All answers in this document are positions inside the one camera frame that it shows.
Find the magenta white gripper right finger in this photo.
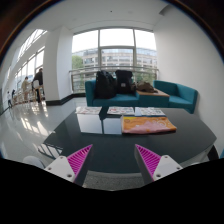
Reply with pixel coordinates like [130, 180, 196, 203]
[134, 144, 182, 184]

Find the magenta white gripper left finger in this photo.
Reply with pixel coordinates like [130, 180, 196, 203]
[45, 145, 93, 186]

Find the white patterned towel left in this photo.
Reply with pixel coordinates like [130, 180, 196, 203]
[76, 106, 102, 115]

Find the white patterned towel middle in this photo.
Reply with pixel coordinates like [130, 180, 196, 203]
[107, 106, 134, 115]

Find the teal sofa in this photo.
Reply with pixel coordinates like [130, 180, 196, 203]
[85, 80, 139, 107]

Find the wooden side table top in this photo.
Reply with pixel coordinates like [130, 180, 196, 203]
[136, 89, 170, 97]

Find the teal armchair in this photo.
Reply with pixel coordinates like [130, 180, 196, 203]
[153, 80, 198, 114]

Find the brown bag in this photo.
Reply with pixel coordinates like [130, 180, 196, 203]
[137, 81, 157, 93]

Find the black backpack left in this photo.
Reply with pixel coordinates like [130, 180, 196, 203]
[95, 70, 116, 99]

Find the black backpack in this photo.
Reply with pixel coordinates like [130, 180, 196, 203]
[95, 70, 116, 99]
[115, 70, 133, 94]

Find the metal window railing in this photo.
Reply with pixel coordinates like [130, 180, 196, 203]
[69, 65, 158, 94]

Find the black backpack right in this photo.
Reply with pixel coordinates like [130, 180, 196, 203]
[115, 70, 133, 94]

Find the person in dark clothes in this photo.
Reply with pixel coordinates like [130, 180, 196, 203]
[32, 68, 43, 102]

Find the person in light clothes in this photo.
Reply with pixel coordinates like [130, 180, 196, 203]
[21, 76, 30, 102]

